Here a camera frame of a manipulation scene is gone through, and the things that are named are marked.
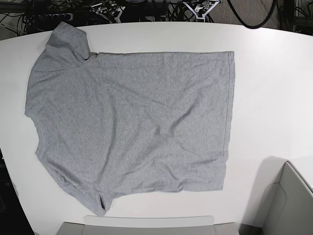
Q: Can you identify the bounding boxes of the grey chair bottom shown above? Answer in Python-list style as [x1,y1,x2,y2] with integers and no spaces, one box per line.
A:
[57,215,239,235]

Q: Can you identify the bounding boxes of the black cable bundle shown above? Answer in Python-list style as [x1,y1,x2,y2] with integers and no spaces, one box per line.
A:
[160,1,194,23]

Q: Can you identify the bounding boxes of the metal bracket frame left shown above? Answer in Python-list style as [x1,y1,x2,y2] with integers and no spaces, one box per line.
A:
[90,0,126,24]

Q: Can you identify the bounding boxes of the grey T-shirt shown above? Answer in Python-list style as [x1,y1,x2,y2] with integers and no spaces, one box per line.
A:
[25,22,235,216]

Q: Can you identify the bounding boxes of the thick black looped cable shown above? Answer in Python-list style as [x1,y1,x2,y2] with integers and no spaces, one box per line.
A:
[227,0,276,29]

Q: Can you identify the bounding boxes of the white bracket frame right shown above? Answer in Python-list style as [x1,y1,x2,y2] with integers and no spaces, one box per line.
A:
[182,0,223,22]

